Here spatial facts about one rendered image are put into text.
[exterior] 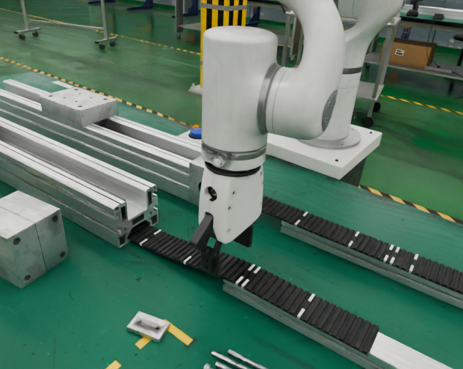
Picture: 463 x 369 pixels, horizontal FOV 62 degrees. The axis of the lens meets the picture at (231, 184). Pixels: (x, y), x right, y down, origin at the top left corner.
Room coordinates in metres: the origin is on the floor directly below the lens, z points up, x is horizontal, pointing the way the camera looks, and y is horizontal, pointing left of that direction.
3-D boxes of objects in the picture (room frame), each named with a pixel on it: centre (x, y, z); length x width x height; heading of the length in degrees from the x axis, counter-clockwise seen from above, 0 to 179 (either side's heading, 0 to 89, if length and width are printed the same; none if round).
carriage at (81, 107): (0.94, 0.40, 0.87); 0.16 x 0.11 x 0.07; 57
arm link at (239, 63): (0.46, 0.00, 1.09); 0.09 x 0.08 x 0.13; 66
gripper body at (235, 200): (0.46, 0.00, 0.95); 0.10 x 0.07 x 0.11; 147
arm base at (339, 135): (1.01, -0.25, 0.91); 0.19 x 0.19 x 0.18
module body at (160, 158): (0.94, 0.40, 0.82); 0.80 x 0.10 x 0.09; 57
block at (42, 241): (0.49, 0.32, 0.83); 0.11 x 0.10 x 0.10; 153
